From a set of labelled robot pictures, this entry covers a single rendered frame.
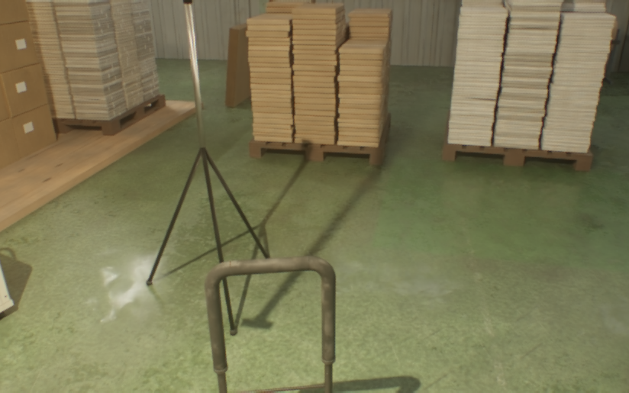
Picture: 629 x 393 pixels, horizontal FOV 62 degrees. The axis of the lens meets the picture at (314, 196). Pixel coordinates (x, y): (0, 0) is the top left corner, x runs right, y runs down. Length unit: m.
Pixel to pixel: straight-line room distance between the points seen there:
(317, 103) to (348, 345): 2.33
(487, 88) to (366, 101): 0.92
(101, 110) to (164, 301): 2.80
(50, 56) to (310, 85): 2.35
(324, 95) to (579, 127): 1.93
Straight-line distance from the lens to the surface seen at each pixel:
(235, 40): 5.86
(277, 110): 4.26
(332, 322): 1.52
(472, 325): 2.50
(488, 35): 4.20
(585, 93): 4.36
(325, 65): 4.10
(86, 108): 5.21
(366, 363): 2.23
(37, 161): 4.71
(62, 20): 5.13
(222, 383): 1.64
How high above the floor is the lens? 1.48
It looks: 24 degrees down
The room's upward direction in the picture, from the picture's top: 1 degrees counter-clockwise
